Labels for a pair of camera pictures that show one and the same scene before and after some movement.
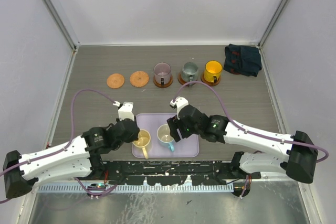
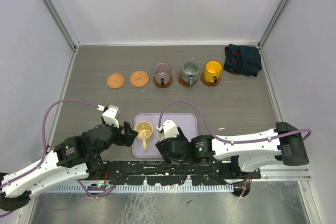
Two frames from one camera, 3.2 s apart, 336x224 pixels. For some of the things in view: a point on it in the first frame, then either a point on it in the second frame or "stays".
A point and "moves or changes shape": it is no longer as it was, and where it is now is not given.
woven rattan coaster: x=115 y=81 stays
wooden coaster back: x=182 y=82 stays
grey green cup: x=190 y=72 stays
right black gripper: x=175 y=124 → x=181 y=136
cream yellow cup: x=144 y=139 moves or changes shape
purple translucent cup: x=162 y=72 stays
